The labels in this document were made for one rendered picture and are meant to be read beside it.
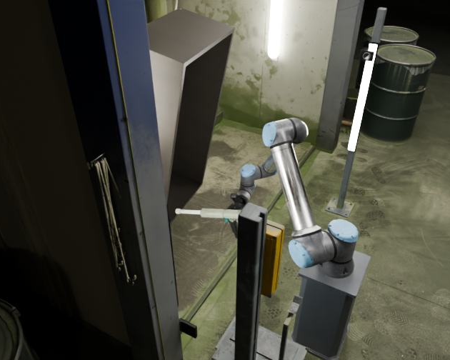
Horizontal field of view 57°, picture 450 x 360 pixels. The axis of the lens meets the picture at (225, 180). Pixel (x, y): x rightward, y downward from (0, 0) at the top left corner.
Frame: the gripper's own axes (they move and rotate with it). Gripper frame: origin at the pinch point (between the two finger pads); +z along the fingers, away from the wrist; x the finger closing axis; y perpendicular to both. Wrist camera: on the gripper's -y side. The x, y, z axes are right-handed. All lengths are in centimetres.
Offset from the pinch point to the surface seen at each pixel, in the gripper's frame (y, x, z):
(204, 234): 56, 49, -40
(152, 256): -48, -6, 76
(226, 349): -8, -31, 85
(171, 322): 2, 5, 72
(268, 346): -5, -46, 79
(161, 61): -99, 10, 4
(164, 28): -107, 20, -24
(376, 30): -63, -75, -118
